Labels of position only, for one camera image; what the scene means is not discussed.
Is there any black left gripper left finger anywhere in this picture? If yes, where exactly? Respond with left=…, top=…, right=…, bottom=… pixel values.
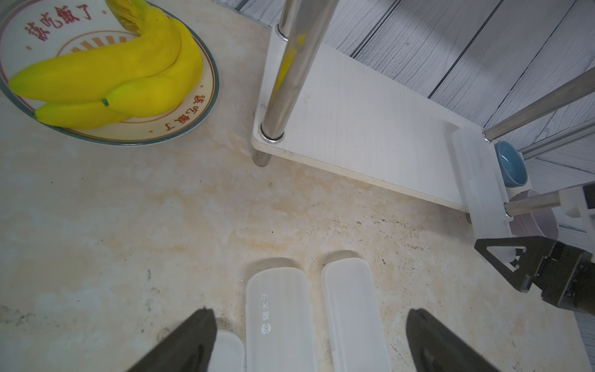
left=129, top=308, right=217, bottom=372

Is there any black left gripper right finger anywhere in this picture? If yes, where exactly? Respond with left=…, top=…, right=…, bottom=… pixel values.
left=406, top=308, right=498, bottom=372

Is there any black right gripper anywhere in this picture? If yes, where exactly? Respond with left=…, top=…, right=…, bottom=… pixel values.
left=474, top=237, right=594, bottom=316

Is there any white two-tier shelf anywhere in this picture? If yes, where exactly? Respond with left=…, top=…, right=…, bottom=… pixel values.
left=250, top=0, right=595, bottom=226

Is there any lilac ceramic bowl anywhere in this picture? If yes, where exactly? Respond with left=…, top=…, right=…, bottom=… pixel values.
left=509, top=209, right=559, bottom=240

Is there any blue ceramic bowl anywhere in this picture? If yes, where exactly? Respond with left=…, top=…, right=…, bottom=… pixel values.
left=494, top=141, right=528, bottom=188

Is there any yellow toy banana bunch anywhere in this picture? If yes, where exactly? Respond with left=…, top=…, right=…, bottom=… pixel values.
left=8, top=1, right=203, bottom=130

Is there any decorated round plate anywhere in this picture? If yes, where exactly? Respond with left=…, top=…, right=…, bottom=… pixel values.
left=1, top=1, right=220, bottom=146

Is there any right aluminium frame post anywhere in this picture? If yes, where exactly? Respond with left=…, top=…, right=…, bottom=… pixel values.
left=520, top=119, right=594, bottom=161

